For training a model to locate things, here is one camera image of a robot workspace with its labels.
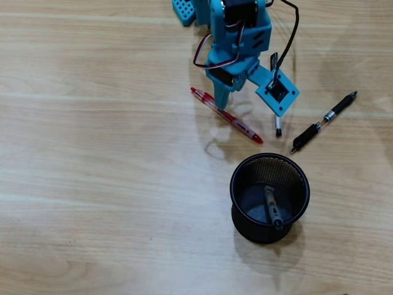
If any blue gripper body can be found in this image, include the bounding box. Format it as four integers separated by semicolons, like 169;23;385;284
204;39;262;92

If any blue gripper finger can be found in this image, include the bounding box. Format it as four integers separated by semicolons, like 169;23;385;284
206;73;231;111

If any red retractable pen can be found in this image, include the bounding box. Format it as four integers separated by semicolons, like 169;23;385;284
190;87;264;144

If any clear pen with black cap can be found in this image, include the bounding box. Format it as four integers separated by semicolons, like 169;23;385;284
270;52;283;138

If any black grip chrome tip pen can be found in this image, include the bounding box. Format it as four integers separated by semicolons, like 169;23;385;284
290;90;358;154

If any blue perforated robot base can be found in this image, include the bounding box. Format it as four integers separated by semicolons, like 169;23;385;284
171;0;197;28

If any black mesh pen holder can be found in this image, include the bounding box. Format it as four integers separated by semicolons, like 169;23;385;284
229;152;311;245

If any red white black servo cable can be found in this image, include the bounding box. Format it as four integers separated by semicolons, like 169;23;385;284
193;20;246;70

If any blue mounted wrist camera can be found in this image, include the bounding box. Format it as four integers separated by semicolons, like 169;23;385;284
247;63;301;117

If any black camera cable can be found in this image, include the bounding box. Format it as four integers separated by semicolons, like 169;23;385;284
271;0;301;81

